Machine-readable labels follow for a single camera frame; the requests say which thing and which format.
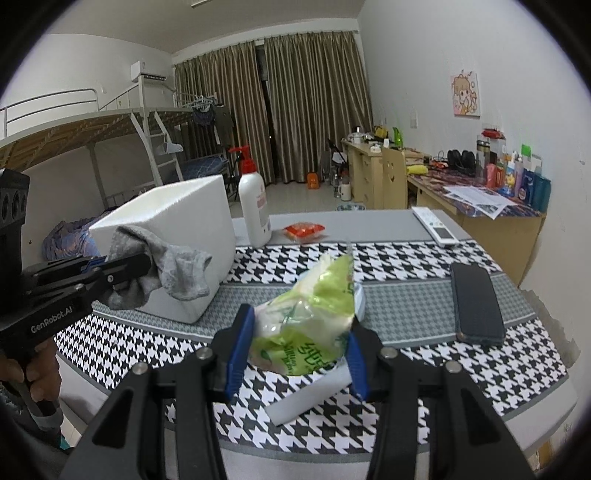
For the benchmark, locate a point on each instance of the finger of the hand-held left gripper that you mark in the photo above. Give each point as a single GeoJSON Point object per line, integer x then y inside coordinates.
{"type": "Point", "coordinates": [129, 270]}
{"type": "Point", "coordinates": [60, 270]}

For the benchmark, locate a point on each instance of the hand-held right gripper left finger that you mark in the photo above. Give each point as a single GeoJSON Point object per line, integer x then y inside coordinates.
{"type": "Point", "coordinates": [240, 355]}

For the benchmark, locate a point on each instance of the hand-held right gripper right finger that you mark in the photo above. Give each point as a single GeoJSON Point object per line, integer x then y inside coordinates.
{"type": "Point", "coordinates": [358, 369]}

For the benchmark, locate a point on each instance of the green plastic packet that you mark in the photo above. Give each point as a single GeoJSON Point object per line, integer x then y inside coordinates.
{"type": "Point", "coordinates": [304, 314]}

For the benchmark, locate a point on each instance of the white foam box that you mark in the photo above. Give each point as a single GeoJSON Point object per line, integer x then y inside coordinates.
{"type": "Point", "coordinates": [194, 203]}

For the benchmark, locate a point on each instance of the person's left forearm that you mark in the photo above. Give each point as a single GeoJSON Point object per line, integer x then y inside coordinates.
{"type": "Point", "coordinates": [27, 429]}

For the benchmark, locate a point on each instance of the person's left hand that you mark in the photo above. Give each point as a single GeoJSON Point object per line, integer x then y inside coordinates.
{"type": "Point", "coordinates": [44, 378]}

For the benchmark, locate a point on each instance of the blue plaid blanket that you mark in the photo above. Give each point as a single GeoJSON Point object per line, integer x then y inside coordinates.
{"type": "Point", "coordinates": [69, 240]}

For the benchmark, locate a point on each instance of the houndstooth tablecloth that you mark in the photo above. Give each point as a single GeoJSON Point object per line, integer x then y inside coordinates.
{"type": "Point", "coordinates": [415, 369]}

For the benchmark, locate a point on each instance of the black phone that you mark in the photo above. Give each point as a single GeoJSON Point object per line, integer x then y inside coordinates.
{"type": "Point", "coordinates": [475, 300]}

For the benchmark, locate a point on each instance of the black tripod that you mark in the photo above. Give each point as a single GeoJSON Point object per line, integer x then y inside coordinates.
{"type": "Point", "coordinates": [233, 177]}

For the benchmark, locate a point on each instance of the white lotion pump bottle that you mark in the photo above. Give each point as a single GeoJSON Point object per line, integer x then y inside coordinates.
{"type": "Point", "coordinates": [254, 207]}

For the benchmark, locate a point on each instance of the red snack packet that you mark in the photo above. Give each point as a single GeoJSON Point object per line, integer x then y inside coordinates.
{"type": "Point", "coordinates": [304, 230]}

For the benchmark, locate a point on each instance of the white remote control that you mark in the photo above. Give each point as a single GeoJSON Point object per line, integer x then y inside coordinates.
{"type": "Point", "coordinates": [434, 224]}

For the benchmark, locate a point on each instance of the hanging dark clothes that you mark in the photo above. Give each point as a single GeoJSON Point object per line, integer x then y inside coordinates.
{"type": "Point", "coordinates": [221, 120]}

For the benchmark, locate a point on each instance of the white plastic jug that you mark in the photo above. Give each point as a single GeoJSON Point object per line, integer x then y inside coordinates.
{"type": "Point", "coordinates": [345, 191]}

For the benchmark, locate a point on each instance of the orange plastic bottle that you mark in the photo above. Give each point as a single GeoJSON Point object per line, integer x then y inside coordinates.
{"type": "Point", "coordinates": [313, 181]}

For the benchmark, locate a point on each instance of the wooden desk with patterned top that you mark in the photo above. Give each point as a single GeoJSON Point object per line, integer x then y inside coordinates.
{"type": "Point", "coordinates": [498, 240]}

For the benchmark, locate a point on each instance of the plain wooden desk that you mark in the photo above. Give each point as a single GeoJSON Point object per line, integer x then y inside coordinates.
{"type": "Point", "coordinates": [364, 175]}

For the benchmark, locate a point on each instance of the wooden smiley chair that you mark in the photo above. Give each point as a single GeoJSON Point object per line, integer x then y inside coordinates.
{"type": "Point", "coordinates": [392, 175]}

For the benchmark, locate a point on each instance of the brown curtain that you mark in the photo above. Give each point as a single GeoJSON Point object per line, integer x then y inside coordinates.
{"type": "Point", "coordinates": [217, 92]}
{"type": "Point", "coordinates": [318, 101]}

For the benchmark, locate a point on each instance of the white air conditioner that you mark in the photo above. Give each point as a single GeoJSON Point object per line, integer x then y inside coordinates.
{"type": "Point", "coordinates": [147, 69]}

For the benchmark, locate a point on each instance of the yellow cloth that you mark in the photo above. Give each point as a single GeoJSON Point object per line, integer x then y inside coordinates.
{"type": "Point", "coordinates": [417, 170]}

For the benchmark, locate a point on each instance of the printed papers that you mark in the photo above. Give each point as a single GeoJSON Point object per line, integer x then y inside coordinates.
{"type": "Point", "coordinates": [480, 198]}

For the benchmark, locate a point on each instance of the white electric pot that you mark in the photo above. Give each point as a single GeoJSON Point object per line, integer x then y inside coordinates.
{"type": "Point", "coordinates": [356, 136]}

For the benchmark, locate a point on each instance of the black headphones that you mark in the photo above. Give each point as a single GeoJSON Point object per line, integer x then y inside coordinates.
{"type": "Point", "coordinates": [459, 159]}

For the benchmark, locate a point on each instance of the green plastic container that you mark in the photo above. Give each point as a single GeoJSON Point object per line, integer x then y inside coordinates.
{"type": "Point", "coordinates": [398, 137]}

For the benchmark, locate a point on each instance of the row of toiletry bottles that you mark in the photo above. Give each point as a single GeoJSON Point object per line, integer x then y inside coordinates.
{"type": "Point", "coordinates": [531, 184]}

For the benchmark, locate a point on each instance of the ceiling tube light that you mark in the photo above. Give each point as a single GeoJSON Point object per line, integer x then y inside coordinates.
{"type": "Point", "coordinates": [203, 2]}

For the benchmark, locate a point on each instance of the cartoon wall poster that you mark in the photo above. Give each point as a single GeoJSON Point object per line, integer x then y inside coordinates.
{"type": "Point", "coordinates": [465, 94]}

